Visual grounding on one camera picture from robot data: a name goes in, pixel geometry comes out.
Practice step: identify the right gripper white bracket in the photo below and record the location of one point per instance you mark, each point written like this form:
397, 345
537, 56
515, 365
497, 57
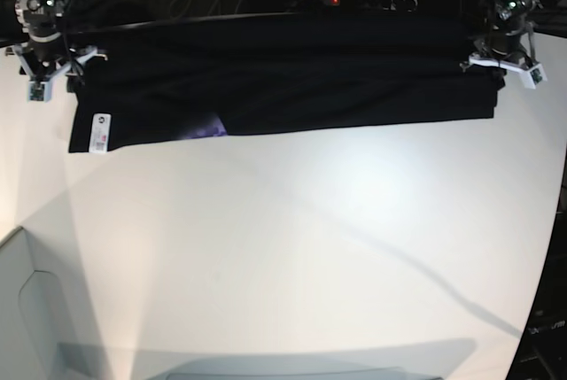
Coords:
45, 53

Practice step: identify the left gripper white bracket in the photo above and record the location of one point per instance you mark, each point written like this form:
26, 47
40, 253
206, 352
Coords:
509, 52

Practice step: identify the black T-shirt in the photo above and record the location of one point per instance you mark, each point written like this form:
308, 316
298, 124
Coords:
278, 74

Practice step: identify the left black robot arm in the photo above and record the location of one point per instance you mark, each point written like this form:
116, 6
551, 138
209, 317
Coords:
508, 14

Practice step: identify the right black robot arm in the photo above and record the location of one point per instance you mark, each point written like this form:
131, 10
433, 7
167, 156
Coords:
15, 14

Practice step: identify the white garment tag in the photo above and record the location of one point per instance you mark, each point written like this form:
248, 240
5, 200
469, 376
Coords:
99, 133

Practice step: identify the black power strip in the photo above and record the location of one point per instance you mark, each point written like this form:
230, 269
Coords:
364, 5

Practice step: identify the white tray at corner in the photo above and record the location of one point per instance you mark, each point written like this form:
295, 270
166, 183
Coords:
53, 323

